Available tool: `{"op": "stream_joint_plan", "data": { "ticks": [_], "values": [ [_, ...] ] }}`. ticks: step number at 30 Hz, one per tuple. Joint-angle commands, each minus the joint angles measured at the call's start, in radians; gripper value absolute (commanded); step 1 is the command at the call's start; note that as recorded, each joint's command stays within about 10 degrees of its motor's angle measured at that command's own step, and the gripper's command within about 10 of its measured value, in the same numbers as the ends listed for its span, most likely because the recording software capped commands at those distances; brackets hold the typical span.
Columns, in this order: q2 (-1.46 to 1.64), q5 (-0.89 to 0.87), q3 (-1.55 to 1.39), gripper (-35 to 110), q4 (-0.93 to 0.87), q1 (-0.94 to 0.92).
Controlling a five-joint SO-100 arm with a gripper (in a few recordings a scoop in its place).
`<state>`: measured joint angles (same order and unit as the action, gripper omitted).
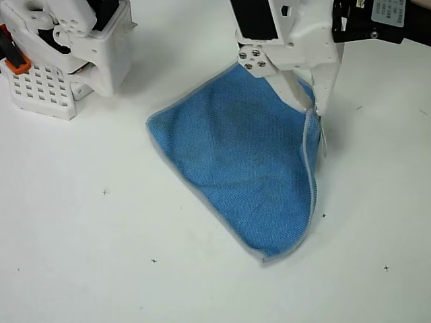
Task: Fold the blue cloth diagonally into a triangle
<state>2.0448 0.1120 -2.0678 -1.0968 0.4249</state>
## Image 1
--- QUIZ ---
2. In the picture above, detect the orange and black clamp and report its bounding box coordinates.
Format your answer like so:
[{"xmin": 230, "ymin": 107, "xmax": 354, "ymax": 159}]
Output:
[{"xmin": 0, "ymin": 25, "xmax": 31, "ymax": 74}]

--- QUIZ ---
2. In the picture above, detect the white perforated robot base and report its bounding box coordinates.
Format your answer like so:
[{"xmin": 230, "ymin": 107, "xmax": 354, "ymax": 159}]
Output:
[{"xmin": 0, "ymin": 57, "xmax": 95, "ymax": 121}]

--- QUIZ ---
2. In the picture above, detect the blue microfibre cloth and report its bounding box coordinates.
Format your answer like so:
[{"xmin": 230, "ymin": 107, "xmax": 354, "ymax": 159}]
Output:
[{"xmin": 145, "ymin": 63, "xmax": 329, "ymax": 267}]

